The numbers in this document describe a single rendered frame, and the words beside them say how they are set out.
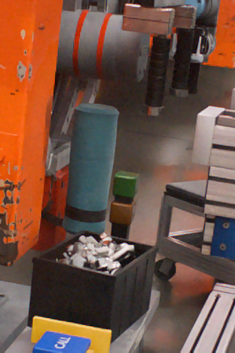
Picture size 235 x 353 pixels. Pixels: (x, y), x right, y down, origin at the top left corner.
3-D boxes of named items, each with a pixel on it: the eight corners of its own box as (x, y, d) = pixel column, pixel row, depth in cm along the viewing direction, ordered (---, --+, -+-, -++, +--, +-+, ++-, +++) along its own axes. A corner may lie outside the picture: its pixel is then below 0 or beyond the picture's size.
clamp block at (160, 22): (126, 29, 181) (129, 1, 180) (172, 35, 179) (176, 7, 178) (120, 30, 176) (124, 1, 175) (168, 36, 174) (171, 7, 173)
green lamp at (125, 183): (116, 191, 170) (118, 169, 169) (137, 194, 169) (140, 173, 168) (111, 196, 166) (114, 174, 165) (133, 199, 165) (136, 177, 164)
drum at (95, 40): (53, 69, 207) (59, 5, 204) (147, 82, 204) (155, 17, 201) (34, 74, 194) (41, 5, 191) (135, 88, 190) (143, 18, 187)
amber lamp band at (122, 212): (112, 218, 171) (115, 196, 170) (134, 221, 170) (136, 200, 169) (108, 223, 167) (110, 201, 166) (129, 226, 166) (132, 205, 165)
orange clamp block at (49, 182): (20, 163, 197) (14, 206, 197) (56, 169, 196) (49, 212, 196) (29, 163, 204) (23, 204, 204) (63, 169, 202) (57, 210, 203)
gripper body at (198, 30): (174, 24, 218) (182, 23, 229) (170, 61, 220) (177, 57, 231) (207, 28, 216) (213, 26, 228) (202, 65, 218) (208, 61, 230)
